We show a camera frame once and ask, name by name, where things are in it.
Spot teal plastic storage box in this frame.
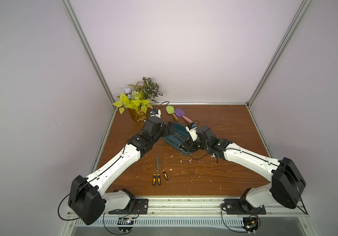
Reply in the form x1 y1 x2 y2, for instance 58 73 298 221
164 123 196 155

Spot file tool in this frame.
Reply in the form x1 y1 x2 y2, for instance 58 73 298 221
158 157 169 181
156 157 161 186
152 164 157 186

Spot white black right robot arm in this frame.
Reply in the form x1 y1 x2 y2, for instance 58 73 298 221
186 124 306 214

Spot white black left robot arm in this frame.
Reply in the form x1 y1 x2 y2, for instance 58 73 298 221
68 116 174 225

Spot artificial green leafy plant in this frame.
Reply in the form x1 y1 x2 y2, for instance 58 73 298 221
113 77 163 114

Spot right small circuit board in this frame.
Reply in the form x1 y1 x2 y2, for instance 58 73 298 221
242 215 260 234

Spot small circuit board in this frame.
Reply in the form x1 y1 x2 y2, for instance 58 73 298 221
242 215 260 234
117 217 135 235

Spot left small circuit board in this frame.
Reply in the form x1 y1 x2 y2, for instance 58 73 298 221
117 217 135 235

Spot purple trowel pink handle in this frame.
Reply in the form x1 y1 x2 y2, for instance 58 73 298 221
174 107 193 124

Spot green trowel wooden handle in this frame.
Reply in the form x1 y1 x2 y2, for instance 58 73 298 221
166 105 179 121

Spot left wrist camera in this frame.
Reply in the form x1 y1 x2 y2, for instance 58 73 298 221
149 108 161 118

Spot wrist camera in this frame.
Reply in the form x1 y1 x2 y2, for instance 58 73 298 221
186 123 198 142
149 108 161 118

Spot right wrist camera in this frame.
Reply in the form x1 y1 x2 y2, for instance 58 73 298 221
186 123 198 142

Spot aluminium mounting rail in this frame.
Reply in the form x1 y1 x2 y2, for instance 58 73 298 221
67 196 309 218

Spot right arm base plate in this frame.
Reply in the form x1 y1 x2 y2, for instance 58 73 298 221
221 199 267 215

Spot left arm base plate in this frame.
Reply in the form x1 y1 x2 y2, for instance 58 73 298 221
108 198 149 215

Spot white slotted cable duct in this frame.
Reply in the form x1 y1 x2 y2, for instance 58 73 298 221
74 217 246 228

